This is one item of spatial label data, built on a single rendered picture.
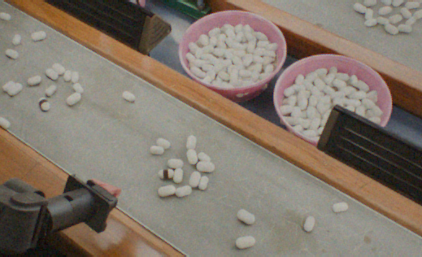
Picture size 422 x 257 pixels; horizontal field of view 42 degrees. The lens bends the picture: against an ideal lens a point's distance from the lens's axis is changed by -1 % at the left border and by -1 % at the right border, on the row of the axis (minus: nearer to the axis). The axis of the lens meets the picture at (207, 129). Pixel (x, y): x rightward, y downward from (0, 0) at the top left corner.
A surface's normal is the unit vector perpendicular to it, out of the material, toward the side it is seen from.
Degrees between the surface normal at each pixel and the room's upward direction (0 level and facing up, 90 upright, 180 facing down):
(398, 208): 0
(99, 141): 0
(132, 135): 0
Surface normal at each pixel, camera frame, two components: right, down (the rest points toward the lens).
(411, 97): -0.60, 0.67
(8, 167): -0.05, -0.58
